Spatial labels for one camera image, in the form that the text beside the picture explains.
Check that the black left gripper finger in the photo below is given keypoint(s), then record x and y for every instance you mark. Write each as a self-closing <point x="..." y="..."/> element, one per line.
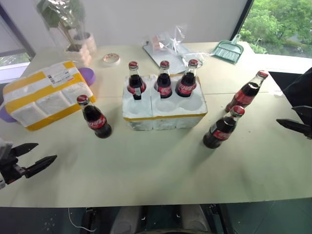
<point x="40" y="164"/>
<point x="25" y="147"/>

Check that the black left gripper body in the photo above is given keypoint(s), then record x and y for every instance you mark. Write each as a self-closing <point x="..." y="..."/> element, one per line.
<point x="11" y="169"/>

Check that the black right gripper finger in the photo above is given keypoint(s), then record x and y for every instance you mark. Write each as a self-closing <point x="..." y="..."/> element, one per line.
<point x="306" y="113"/>
<point x="296" y="126"/>

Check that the white package with yellow tape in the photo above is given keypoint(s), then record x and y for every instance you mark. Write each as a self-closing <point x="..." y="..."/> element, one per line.
<point x="41" y="97"/>

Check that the glass cola bottle red cap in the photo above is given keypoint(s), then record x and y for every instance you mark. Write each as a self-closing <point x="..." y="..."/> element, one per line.
<point x="98" y="122"/>
<point x="186" y="85"/>
<point x="220" y="132"/>
<point x="136" y="84"/>
<point x="246" y="93"/>
<point x="163" y="85"/>

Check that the white foam bottle tray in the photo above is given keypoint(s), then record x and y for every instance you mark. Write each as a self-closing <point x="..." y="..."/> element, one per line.
<point x="165" y="119"/>

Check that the black fabric object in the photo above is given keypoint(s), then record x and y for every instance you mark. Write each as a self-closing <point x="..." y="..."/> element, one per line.
<point x="301" y="87"/>

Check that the purple plastic basin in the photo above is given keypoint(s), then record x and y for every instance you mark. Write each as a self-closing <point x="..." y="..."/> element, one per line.
<point x="88" y="75"/>

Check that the green dustpan with brush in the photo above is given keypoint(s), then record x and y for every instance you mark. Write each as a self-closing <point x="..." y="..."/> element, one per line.
<point x="226" y="51"/>

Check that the grey rounded shape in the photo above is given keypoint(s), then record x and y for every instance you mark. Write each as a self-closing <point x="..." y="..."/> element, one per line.
<point x="125" y="220"/>

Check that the potted plant in plastic wrap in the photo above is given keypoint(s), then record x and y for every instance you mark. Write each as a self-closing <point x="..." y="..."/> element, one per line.
<point x="78" y="52"/>
<point x="89" y="40"/>

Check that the white adhesive tape roll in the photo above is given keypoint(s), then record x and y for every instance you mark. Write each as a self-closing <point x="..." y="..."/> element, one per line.
<point x="111" y="59"/>

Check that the clear plastic bag on tray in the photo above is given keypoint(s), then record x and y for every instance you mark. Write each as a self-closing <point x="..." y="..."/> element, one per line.
<point x="156" y="57"/>

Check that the orange item in clear bag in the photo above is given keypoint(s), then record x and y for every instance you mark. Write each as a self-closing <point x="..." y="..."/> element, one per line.
<point x="158" y="42"/>

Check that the black window frame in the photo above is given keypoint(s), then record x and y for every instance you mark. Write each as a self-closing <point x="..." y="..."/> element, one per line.
<point x="241" y="19"/>

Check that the dark window frame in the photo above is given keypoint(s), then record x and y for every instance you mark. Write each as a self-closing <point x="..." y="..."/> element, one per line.
<point x="17" y="31"/>

